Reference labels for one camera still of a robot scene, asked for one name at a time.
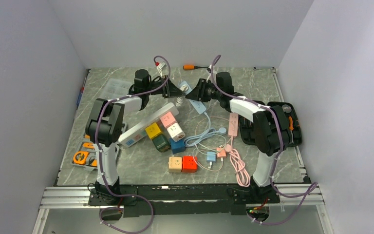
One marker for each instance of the blue red pen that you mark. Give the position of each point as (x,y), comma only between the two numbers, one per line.
(81,92)

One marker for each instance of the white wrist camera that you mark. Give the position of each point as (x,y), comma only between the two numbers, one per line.
(208,70)
(162,69)

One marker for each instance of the small pink plug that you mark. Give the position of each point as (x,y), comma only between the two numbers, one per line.
(220,153)

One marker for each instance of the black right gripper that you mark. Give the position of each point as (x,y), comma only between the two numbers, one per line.
(199,94)

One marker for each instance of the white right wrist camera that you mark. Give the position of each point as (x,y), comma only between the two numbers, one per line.
(208,70)

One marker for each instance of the small light blue plug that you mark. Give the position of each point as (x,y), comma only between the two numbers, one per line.
(222,131)

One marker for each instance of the pink power strip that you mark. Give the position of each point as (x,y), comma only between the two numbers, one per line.
(233,125)

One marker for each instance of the red cube adapter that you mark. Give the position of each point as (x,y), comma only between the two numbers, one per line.
(189,164)

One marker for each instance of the blue cube charger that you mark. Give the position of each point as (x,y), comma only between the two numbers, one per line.
(177,146)

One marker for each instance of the dark green cube charger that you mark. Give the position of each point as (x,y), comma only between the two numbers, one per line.
(161,143)

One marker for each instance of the pink cube adapter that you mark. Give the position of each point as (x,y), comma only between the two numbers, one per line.
(167,120)

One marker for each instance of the white round plug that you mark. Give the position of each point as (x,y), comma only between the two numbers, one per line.
(184,87)

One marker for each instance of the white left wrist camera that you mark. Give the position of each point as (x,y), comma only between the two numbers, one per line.
(162,69)

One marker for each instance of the black open tool case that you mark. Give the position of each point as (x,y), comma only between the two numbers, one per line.
(287,118)

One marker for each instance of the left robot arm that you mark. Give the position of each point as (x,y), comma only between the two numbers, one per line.
(104,125)

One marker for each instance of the pink round plug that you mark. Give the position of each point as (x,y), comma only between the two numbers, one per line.
(228,148)

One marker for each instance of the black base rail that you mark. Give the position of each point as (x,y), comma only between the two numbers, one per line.
(185,199)

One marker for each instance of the white power strip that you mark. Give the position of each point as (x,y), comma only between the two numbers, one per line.
(137,132)

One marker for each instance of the orange screwdriver at back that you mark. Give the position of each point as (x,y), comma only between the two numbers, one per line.
(193,67)

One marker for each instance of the light blue charger plug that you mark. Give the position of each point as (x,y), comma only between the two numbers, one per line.
(211,157)

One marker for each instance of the peach cube charger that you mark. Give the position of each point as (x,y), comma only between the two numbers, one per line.
(175,164)

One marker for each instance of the grey open tool case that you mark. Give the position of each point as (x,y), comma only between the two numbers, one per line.
(86,145)

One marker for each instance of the orange tape measure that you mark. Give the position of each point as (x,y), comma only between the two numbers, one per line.
(80,157)

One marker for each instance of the clear plastic screw organizer box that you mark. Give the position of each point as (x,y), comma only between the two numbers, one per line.
(115,88)

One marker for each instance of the yellow cube adapter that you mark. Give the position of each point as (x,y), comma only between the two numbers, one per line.
(153,130)

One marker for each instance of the white cube charger with picture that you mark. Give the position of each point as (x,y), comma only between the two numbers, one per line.
(175,132)

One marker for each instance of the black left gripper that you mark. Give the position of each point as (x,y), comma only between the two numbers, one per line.
(171,90)

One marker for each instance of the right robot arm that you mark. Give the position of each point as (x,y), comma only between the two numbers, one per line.
(274,126)

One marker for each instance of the light blue power strip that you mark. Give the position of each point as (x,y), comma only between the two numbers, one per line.
(197,105)

